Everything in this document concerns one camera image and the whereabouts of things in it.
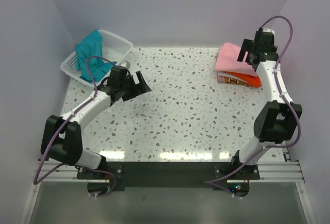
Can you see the folded white t-shirt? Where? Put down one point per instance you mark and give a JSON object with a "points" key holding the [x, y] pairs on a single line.
{"points": [[225, 74]]}

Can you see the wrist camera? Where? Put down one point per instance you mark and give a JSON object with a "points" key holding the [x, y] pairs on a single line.
{"points": [[126, 64], [267, 30]]}

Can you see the aluminium frame rail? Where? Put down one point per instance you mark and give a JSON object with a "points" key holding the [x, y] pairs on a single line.
{"points": [[281, 172]]}

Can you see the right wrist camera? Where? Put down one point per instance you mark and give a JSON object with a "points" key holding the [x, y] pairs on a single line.
{"points": [[267, 30]]}

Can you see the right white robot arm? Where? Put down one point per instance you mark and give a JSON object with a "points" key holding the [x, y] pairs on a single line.
{"points": [[279, 118]]}

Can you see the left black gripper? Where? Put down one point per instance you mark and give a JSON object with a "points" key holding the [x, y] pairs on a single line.
{"points": [[138, 89]]}

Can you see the folded light pink garment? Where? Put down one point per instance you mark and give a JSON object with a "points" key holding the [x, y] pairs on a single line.
{"points": [[221, 79]]}

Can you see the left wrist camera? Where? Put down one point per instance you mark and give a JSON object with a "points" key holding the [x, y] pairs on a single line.
{"points": [[126, 64]]}

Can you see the white plastic basket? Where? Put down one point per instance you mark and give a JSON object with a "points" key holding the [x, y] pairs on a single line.
{"points": [[114, 48]]}

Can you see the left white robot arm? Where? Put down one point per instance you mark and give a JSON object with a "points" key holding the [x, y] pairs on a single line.
{"points": [[62, 139]]}

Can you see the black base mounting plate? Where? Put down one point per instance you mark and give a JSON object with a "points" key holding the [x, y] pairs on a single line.
{"points": [[119, 176]]}

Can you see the teal t-shirt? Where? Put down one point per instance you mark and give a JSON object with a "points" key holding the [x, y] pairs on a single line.
{"points": [[92, 45]]}

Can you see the folded patterned orange garment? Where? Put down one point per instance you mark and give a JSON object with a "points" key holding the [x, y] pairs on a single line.
{"points": [[230, 80]]}

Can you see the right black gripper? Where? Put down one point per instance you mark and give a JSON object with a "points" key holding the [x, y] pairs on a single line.
{"points": [[247, 46]]}

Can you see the folded orange t-shirt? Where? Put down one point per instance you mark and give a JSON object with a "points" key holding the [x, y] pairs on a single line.
{"points": [[246, 79]]}

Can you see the pink t-shirt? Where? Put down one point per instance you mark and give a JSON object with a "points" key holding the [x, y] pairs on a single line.
{"points": [[227, 60]]}

